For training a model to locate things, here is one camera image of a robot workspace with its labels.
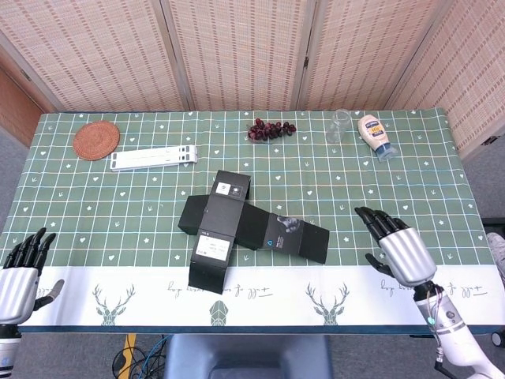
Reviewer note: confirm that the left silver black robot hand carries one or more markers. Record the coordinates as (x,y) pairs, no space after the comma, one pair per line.
(17,284)

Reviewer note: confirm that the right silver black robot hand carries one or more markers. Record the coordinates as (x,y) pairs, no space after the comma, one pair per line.
(406,252)

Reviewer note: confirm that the black cardboard box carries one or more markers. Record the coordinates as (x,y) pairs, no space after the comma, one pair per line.
(221,221)

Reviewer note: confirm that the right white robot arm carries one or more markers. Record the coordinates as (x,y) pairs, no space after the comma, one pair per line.
(453,327)

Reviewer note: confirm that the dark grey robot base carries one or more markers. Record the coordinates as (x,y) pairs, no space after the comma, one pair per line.
(248,355)

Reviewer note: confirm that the green checked deer tablecloth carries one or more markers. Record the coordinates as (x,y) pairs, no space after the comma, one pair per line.
(355,189)

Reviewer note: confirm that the grey white shoe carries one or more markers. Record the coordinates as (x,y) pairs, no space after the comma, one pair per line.
(497,252)

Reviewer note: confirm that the black caster wheel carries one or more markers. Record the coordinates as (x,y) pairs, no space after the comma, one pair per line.
(496,338)

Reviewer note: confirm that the mayonnaise squeeze bottle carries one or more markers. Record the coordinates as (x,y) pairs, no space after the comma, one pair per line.
(372,132)

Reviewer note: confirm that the clear glass jar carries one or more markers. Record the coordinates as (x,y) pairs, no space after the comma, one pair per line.
(338,126)

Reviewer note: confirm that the round woven rattan coaster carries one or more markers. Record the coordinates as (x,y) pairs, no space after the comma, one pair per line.
(96,140)

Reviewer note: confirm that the white folded stand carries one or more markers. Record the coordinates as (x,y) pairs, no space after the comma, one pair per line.
(154,157)

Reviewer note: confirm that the dark red grape bunch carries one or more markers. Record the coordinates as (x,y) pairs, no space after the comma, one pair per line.
(264,130)

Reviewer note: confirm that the woven bamboo folding screen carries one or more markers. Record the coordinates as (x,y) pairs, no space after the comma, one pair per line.
(236,51)

